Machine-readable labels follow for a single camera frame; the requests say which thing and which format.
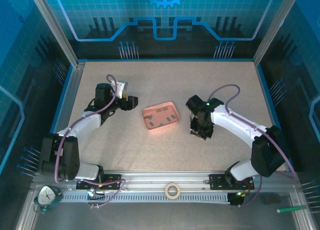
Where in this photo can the pink plastic tray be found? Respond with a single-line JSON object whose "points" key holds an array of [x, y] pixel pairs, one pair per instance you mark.
{"points": [[160, 117]]}

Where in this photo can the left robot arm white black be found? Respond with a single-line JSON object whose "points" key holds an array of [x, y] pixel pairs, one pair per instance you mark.
{"points": [[82, 122]]}

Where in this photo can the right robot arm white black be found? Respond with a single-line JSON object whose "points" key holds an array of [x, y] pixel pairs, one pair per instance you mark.
{"points": [[232, 122]]}

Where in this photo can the beige tape roll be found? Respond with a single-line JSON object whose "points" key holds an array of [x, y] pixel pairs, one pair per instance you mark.
{"points": [[168, 193]]}

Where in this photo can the green pen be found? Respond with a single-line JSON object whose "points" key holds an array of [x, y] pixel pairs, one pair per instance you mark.
{"points": [[291, 209]]}

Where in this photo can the green alarm clock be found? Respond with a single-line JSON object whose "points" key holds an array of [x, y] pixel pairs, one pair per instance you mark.
{"points": [[47, 196]]}

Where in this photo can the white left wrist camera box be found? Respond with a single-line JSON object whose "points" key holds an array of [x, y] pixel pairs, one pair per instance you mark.
{"points": [[121, 87]]}

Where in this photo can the aluminium side rail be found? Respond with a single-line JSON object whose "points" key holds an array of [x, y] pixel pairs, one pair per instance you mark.
{"points": [[72, 97]]}

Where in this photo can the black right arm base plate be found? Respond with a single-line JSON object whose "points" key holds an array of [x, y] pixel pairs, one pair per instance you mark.
{"points": [[217, 182]]}

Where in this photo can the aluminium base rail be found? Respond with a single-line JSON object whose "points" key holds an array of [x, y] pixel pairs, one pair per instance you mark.
{"points": [[160, 177]]}

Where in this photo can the aluminium frame post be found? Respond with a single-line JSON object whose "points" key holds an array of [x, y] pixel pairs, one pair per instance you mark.
{"points": [[53, 28], [277, 25]]}

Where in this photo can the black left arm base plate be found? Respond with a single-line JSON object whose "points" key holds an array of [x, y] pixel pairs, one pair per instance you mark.
{"points": [[112, 181]]}

